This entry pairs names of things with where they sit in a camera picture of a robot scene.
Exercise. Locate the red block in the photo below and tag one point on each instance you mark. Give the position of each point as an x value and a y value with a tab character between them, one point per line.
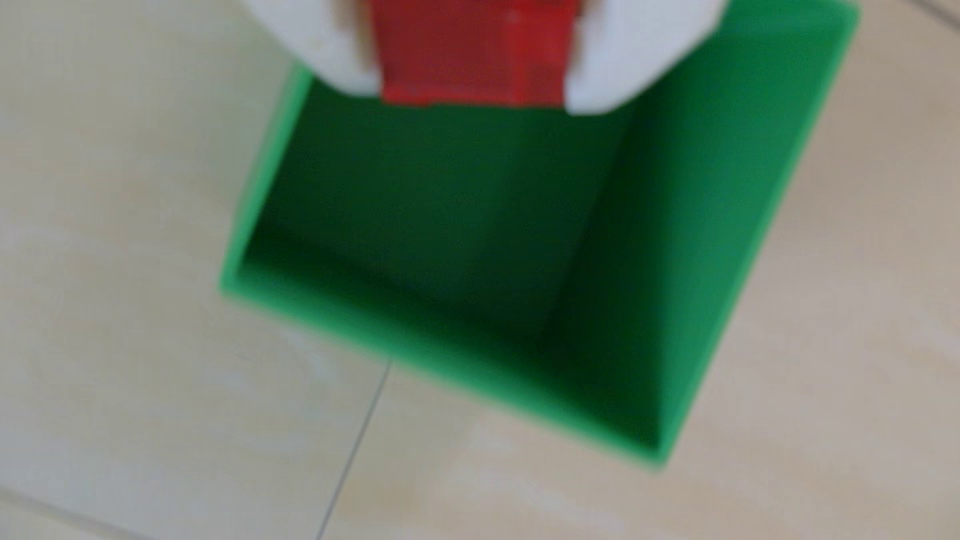
472	52

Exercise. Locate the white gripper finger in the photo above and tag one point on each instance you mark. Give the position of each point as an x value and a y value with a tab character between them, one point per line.
637	45
315	34

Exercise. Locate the green box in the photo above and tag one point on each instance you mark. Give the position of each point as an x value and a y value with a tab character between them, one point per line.
450	225

